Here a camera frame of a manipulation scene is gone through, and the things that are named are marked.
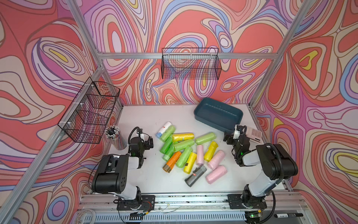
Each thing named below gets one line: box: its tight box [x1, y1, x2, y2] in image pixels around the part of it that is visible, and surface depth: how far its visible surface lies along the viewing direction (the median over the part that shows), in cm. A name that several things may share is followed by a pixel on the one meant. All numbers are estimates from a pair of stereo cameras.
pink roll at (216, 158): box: [207, 149, 226, 171], surface depth 88 cm
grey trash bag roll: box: [184, 165, 207, 188], surface depth 81 cm
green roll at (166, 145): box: [159, 134, 173, 154], surface depth 95 cm
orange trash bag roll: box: [162, 151, 182, 174], surface depth 87 cm
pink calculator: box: [245, 126, 263, 144], surface depth 101 cm
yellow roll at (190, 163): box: [183, 152, 197, 175], surface depth 87 cm
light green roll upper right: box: [195, 132, 217, 145], surface depth 98 cm
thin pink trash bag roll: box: [196, 144, 204, 166], surface depth 90 cm
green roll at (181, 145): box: [172, 139, 195, 152], surface depth 93 cm
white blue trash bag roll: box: [155, 121, 173, 139], surface depth 103 cm
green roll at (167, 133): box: [159, 125, 176, 143], surface depth 98 cm
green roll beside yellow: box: [176, 145, 193, 168], surface depth 88 cm
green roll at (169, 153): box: [162, 145, 176, 162], surface depth 91 cm
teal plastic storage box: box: [193, 97, 244, 134], surface depth 118 cm
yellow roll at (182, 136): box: [172, 133, 195, 143], surface depth 95 cm
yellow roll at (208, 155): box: [203, 141, 219, 162], surface depth 92 cm
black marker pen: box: [274, 213, 304, 218], surface depth 70 cm
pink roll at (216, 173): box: [205, 165, 228, 185], surface depth 82 cm
